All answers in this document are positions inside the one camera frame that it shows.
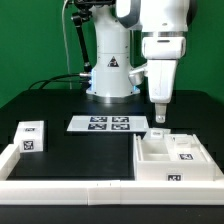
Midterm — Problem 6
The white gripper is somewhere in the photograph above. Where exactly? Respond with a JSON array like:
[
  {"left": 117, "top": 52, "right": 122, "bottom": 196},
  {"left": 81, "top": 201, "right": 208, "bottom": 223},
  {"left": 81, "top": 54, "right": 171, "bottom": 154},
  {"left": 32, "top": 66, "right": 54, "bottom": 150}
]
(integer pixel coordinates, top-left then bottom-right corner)
[{"left": 142, "top": 37, "right": 186, "bottom": 123}]

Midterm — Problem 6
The white cabinet door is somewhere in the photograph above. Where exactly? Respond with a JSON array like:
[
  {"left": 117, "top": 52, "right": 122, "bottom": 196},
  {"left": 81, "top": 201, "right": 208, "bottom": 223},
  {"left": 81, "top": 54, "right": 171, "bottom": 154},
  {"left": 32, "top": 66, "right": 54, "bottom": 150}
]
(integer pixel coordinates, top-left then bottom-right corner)
[
  {"left": 162, "top": 134, "right": 206, "bottom": 162},
  {"left": 144, "top": 128, "right": 171, "bottom": 140}
]

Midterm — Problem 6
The white cabinet body box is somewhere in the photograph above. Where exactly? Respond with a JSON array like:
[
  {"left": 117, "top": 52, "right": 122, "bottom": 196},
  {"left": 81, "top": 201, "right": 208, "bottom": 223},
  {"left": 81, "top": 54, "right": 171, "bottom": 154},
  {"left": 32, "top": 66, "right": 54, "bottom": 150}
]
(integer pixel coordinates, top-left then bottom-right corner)
[{"left": 133, "top": 134, "right": 216, "bottom": 181}]

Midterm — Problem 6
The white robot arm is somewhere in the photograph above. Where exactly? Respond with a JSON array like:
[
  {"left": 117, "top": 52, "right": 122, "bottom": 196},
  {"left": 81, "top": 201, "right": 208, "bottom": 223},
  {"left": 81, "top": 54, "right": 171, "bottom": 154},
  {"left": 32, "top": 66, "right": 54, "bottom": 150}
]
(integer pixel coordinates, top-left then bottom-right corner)
[{"left": 87, "top": 0, "right": 197, "bottom": 123}]

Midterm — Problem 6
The white cabinet top block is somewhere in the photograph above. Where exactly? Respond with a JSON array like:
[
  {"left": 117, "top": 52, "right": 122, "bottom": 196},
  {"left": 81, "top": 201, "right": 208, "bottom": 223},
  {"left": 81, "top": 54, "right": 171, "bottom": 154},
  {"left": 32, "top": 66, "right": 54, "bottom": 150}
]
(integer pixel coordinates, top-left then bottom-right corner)
[{"left": 13, "top": 121, "right": 44, "bottom": 153}]

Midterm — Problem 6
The white flat marker plate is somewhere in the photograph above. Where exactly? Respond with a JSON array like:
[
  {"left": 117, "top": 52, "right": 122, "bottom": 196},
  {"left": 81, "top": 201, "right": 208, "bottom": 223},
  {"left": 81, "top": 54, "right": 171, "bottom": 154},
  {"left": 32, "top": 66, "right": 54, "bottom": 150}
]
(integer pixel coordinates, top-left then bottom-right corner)
[{"left": 67, "top": 115, "right": 149, "bottom": 132}]

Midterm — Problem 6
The black cable bundle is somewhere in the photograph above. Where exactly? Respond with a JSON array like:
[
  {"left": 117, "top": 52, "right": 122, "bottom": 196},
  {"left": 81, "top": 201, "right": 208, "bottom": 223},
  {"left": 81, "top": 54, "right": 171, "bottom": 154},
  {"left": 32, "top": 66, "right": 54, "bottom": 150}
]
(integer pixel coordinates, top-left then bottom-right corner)
[{"left": 27, "top": 73, "right": 92, "bottom": 91}]

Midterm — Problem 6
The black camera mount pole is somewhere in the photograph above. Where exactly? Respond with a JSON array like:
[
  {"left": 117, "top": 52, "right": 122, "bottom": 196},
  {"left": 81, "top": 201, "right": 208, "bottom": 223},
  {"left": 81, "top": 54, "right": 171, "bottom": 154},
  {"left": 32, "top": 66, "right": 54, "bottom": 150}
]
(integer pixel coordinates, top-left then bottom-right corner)
[{"left": 71, "top": 0, "right": 115, "bottom": 72}]

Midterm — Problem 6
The grey hanging cable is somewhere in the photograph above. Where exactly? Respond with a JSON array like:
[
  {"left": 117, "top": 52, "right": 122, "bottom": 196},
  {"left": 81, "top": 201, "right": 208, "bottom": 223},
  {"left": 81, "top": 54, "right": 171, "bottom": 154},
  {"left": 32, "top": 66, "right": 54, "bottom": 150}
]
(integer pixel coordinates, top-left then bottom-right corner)
[{"left": 61, "top": 0, "right": 74, "bottom": 90}]

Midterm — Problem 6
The white U-shaped fence frame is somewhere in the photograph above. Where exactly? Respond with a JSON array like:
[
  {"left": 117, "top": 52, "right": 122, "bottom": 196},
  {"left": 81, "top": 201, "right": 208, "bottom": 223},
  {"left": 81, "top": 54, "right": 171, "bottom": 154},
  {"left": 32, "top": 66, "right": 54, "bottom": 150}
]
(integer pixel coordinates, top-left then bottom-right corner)
[{"left": 0, "top": 144, "right": 224, "bottom": 205}]

